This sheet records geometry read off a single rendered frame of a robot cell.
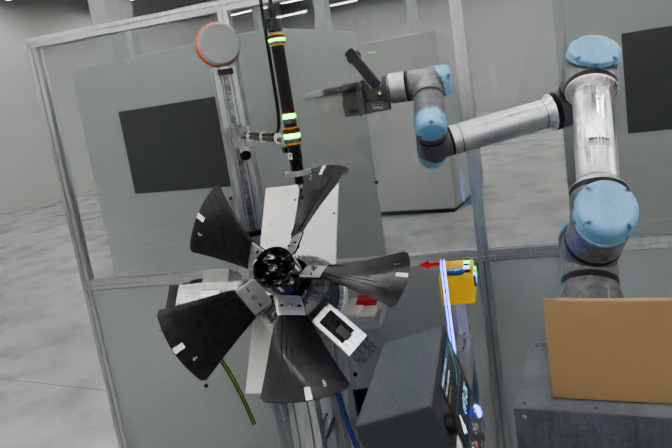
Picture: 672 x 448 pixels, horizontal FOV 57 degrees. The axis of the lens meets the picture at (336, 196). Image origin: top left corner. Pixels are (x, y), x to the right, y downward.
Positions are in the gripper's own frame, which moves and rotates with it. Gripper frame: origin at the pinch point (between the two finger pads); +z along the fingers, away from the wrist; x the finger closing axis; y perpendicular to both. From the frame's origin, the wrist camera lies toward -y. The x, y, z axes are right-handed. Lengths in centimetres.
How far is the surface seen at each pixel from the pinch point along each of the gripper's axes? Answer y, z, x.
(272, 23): -18.8, 6.4, -1.7
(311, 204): 30.4, 8.0, 10.3
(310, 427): 99, 20, 10
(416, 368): 42, -27, -71
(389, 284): 51, -13, -5
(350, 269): 47.6, -2.5, 0.3
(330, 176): 23.8, 2.3, 14.7
